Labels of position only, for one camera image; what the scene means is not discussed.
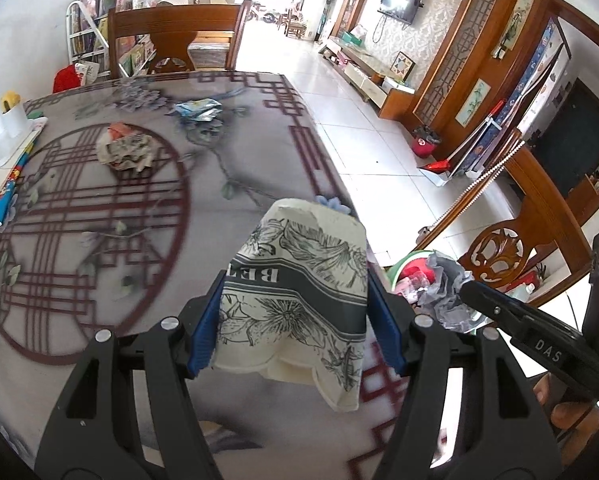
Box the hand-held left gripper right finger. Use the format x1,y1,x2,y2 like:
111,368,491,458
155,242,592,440
366,265,565,480

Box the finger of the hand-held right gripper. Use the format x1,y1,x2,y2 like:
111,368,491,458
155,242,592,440
459,279,594,402

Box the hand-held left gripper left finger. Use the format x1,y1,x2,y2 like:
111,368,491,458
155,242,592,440
34,272,225,480

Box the green trash bin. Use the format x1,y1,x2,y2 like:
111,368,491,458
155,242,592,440
383,249,490,336

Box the grey paper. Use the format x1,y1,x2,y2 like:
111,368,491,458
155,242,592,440
417,252,480,333

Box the floral paper cup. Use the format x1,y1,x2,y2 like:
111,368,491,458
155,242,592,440
212,199,369,413

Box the person's right hand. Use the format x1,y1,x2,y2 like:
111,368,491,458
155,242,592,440
532,374,599,466

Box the carved wooden chair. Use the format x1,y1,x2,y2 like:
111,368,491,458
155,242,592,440
418,132,596,308

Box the white beaded strip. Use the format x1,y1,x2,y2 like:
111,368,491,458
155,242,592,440
432,140,525,226

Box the red dustpan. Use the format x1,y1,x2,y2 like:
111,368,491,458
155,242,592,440
417,157,455,186

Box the dark door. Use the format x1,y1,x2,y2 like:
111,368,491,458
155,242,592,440
532,77,599,191

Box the red waste bin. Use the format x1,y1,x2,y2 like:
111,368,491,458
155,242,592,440
410,125,443,157

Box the crumpled floral paper wad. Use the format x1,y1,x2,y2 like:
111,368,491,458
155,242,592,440
96,122,156,173

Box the crumpled blue snack packet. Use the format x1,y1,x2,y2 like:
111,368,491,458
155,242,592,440
174,97,224,123

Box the wooden television cabinet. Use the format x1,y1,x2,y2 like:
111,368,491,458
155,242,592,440
319,35,415,121

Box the blue printed packet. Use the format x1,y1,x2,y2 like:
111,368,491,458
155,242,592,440
0,130,48,228

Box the colourful tall poster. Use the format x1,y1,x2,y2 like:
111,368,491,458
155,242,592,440
499,17,567,126

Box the framed geometric picture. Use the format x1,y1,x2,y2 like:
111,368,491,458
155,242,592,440
392,51,416,81

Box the white plastic container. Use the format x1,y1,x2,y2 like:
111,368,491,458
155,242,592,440
0,100,40,168

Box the red bag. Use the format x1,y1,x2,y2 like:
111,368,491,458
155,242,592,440
54,64,98,93

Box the wooden lattice partition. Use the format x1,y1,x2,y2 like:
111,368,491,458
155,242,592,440
412,0,547,141

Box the plain-backed wooden chair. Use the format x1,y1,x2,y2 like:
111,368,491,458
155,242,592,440
107,0,253,78

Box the white book rack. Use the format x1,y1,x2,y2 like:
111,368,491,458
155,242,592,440
67,0,158,78

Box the slatted wooden chairs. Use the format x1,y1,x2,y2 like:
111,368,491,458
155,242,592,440
282,0,310,41

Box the small bicycle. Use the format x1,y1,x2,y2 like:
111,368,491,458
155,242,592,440
250,2,280,23

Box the bamboo wall painting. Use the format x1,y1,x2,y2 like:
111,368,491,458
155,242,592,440
454,79,495,127

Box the tall flower wall painting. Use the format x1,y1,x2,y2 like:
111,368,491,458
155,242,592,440
492,0,535,58

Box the wall television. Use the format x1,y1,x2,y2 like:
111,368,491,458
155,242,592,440
378,0,425,26

